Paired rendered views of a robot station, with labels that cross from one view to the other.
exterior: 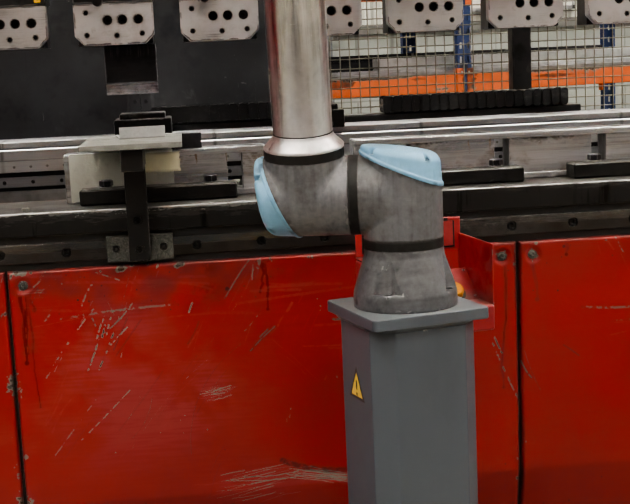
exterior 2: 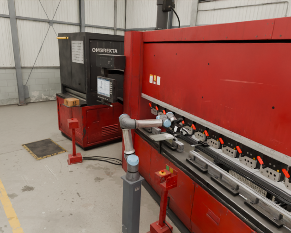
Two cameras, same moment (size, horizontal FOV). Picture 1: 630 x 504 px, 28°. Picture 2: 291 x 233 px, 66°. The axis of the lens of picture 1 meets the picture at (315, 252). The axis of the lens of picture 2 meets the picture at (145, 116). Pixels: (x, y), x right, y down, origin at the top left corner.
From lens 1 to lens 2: 2.54 m
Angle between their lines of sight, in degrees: 67
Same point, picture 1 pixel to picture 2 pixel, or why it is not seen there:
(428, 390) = (125, 189)
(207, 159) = (174, 143)
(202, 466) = not seen: hidden behind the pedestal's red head
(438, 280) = (129, 176)
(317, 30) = (125, 138)
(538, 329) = (195, 199)
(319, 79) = (126, 144)
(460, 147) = (201, 161)
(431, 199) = (130, 166)
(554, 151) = (214, 171)
